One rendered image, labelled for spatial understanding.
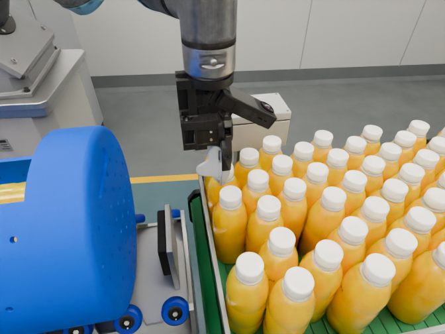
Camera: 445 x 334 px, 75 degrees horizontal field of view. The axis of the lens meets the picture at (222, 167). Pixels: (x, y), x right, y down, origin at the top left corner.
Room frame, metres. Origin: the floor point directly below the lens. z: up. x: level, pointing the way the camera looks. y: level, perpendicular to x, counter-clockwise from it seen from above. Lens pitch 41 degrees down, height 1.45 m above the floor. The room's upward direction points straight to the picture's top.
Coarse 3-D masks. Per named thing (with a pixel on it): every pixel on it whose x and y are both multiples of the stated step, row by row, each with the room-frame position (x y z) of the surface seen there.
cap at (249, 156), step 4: (244, 148) 0.47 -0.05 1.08; (248, 148) 0.47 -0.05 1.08; (252, 148) 0.47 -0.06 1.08; (240, 152) 0.46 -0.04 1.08; (244, 152) 0.46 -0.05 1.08; (248, 152) 0.46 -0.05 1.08; (252, 152) 0.46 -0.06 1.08; (256, 152) 0.46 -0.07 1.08; (240, 156) 0.45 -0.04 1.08; (244, 156) 0.45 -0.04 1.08; (248, 156) 0.45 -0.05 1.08; (252, 156) 0.45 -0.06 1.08; (256, 156) 0.45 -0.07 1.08; (240, 160) 0.45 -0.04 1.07; (244, 160) 0.44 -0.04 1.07; (248, 160) 0.44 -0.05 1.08; (252, 160) 0.44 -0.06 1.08; (256, 160) 0.45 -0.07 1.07; (244, 164) 0.44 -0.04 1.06; (248, 164) 0.44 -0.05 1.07; (252, 164) 0.44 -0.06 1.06
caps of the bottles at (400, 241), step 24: (360, 144) 0.49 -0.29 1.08; (384, 144) 0.49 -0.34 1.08; (408, 144) 0.50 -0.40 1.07; (432, 144) 0.50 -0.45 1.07; (408, 168) 0.41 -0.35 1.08; (384, 192) 0.36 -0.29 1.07; (432, 192) 0.35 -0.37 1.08; (384, 216) 0.30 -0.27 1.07; (408, 216) 0.30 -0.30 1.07; (432, 216) 0.30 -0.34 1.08; (408, 240) 0.25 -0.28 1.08
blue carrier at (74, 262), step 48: (48, 144) 0.28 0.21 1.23; (96, 144) 0.30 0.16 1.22; (48, 192) 0.22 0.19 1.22; (96, 192) 0.24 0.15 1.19; (0, 240) 0.17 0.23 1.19; (48, 240) 0.18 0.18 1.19; (96, 240) 0.19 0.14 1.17; (0, 288) 0.14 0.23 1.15; (48, 288) 0.15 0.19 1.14; (96, 288) 0.15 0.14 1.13
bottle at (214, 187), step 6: (210, 180) 0.42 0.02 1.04; (216, 180) 0.40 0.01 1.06; (228, 180) 0.40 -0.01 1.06; (234, 180) 0.41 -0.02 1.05; (210, 186) 0.40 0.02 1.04; (216, 186) 0.40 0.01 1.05; (222, 186) 0.39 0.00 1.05; (210, 192) 0.40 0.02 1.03; (216, 192) 0.39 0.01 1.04; (210, 198) 0.40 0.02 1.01; (216, 198) 0.39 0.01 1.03; (210, 204) 0.40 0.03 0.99; (210, 210) 0.40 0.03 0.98; (210, 216) 0.40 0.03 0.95; (210, 222) 0.40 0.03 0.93
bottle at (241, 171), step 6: (240, 162) 0.45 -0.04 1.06; (258, 162) 0.45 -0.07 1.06; (234, 168) 0.46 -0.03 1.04; (240, 168) 0.45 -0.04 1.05; (246, 168) 0.44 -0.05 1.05; (252, 168) 0.44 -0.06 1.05; (258, 168) 0.45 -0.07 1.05; (234, 174) 0.45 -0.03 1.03; (240, 174) 0.44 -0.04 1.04; (246, 174) 0.43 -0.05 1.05; (240, 180) 0.43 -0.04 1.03; (246, 180) 0.43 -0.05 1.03; (240, 186) 0.43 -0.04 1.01
